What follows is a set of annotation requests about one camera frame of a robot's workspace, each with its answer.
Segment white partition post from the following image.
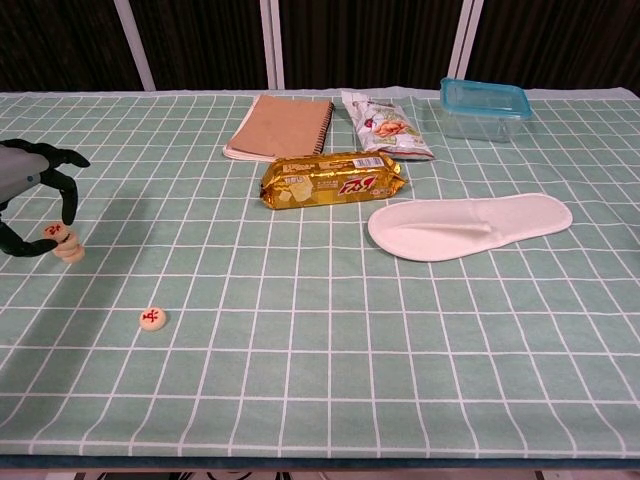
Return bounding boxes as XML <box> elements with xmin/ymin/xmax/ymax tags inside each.
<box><xmin>258</xmin><ymin>0</ymin><xmax>286</xmax><ymax>91</ymax></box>
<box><xmin>446</xmin><ymin>0</ymin><xmax>485</xmax><ymax>90</ymax></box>
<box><xmin>112</xmin><ymin>0</ymin><xmax>157</xmax><ymax>92</ymax></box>

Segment green grid cutting mat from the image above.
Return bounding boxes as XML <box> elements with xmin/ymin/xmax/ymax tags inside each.
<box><xmin>0</xmin><ymin>88</ymin><xmax>640</xmax><ymax>459</ymax></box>

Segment brown spiral notebook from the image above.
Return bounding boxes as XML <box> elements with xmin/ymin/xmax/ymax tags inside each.
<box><xmin>222</xmin><ymin>93</ymin><xmax>335</xmax><ymax>164</ymax></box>

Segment gold biscuit package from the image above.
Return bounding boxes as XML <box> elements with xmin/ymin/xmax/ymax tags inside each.
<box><xmin>258</xmin><ymin>152</ymin><xmax>410</xmax><ymax>212</ymax></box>

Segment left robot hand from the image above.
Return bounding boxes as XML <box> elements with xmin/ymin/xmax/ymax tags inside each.
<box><xmin>0</xmin><ymin>138</ymin><xmax>92</xmax><ymax>259</ymax></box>

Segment white snack bag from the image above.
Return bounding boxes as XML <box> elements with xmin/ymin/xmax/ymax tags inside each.
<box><xmin>341</xmin><ymin>89</ymin><xmax>436</xmax><ymax>162</ymax></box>

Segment white disposable slipper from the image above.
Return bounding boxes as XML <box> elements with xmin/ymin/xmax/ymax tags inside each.
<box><xmin>367</xmin><ymin>192</ymin><xmax>574</xmax><ymax>264</ymax></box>

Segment clear container teal lid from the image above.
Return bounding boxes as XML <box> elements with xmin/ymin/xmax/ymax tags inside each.
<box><xmin>439</xmin><ymin>76</ymin><xmax>532</xmax><ymax>144</ymax></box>

